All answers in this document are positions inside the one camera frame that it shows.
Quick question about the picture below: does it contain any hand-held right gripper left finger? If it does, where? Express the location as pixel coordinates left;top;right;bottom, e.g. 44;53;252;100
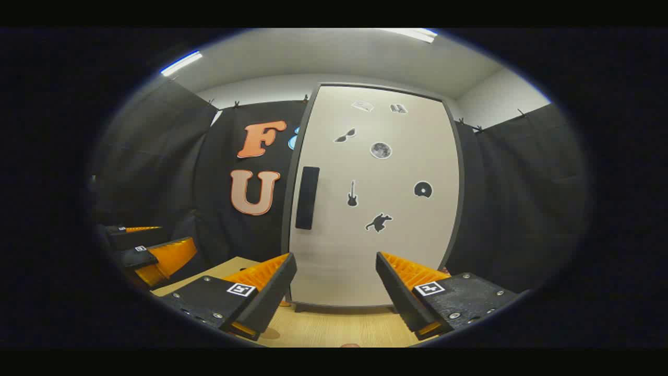
158;253;297;342

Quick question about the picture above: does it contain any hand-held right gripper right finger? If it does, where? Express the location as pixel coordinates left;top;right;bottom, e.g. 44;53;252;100
376;251;518;342

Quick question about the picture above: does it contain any white cabinet door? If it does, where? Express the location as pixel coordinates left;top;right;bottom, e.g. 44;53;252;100
289;85;461;308

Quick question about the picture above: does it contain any grey cabinet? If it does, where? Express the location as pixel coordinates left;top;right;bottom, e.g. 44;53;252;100
281;81;466;314

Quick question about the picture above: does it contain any black door handle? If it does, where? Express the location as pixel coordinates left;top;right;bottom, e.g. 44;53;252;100
295;166;320;231

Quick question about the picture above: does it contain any black backdrop cloth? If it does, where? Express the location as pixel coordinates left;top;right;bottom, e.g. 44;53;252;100
89;78;593;293

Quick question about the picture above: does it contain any ceiling strip light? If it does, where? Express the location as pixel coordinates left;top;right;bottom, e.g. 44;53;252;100
381;28;439;43
159;51;203;77

